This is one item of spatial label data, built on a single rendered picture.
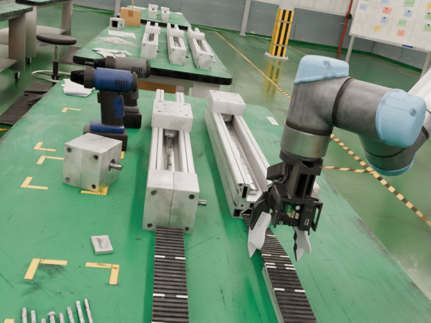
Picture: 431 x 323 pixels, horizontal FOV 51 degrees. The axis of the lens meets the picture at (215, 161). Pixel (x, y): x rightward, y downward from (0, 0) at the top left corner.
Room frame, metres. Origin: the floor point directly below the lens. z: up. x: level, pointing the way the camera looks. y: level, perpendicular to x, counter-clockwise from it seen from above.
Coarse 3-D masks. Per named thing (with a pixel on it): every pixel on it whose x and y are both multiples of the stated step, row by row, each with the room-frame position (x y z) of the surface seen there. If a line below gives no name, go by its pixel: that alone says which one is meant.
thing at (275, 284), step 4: (272, 280) 0.63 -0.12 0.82; (272, 284) 0.63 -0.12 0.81; (276, 284) 0.63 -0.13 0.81; (280, 284) 0.63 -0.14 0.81; (284, 284) 0.63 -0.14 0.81; (288, 284) 0.63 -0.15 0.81; (292, 284) 0.63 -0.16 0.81; (296, 284) 0.64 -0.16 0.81; (300, 284) 0.64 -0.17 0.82; (284, 288) 0.62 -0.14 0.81; (288, 288) 0.62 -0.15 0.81; (292, 288) 0.62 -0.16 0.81; (296, 288) 0.63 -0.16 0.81; (300, 288) 0.63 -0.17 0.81
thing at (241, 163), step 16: (208, 112) 1.57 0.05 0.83; (208, 128) 1.50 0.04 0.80; (224, 128) 1.30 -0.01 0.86; (240, 128) 1.34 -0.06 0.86; (224, 144) 1.15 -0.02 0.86; (240, 144) 1.29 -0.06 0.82; (256, 144) 1.19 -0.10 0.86; (224, 160) 1.10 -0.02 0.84; (240, 160) 1.12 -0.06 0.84; (256, 160) 1.08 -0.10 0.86; (224, 176) 1.06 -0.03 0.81; (240, 176) 0.94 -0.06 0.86; (256, 176) 1.04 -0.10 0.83; (224, 192) 1.02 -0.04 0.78; (240, 192) 0.91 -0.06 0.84; (256, 192) 0.95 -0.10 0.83; (240, 208) 0.90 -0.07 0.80
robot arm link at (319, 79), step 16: (304, 64) 0.69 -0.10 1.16; (320, 64) 0.67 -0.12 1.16; (336, 64) 0.68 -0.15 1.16; (304, 80) 0.68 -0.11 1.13; (320, 80) 0.67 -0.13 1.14; (336, 80) 0.67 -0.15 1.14; (304, 96) 0.68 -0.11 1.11; (320, 96) 0.66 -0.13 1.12; (336, 96) 0.73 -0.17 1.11; (288, 112) 0.71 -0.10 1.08; (304, 112) 0.68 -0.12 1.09; (320, 112) 0.67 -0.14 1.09; (304, 128) 0.67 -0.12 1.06; (320, 128) 0.67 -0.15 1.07
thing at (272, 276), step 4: (272, 276) 0.65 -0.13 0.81; (276, 276) 0.65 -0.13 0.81; (280, 276) 0.65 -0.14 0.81; (284, 276) 0.65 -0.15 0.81; (288, 276) 0.65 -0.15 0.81; (292, 276) 0.66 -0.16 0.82; (296, 276) 0.66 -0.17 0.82; (276, 280) 0.64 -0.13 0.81; (280, 280) 0.64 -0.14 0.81; (284, 280) 0.64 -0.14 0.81; (288, 280) 0.64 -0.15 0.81; (292, 280) 0.64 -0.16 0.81; (296, 280) 0.65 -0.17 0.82
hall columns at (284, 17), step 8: (280, 0) 11.36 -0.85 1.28; (288, 0) 11.12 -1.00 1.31; (280, 8) 11.37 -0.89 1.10; (288, 8) 11.13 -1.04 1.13; (280, 16) 11.08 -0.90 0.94; (288, 16) 11.11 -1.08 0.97; (280, 24) 11.09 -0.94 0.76; (288, 24) 11.12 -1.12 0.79; (280, 32) 11.09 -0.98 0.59; (288, 32) 11.12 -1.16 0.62; (272, 40) 11.30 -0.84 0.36; (280, 40) 11.10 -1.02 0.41; (272, 48) 11.15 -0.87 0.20; (280, 48) 11.11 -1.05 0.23; (280, 56) 11.11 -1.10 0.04
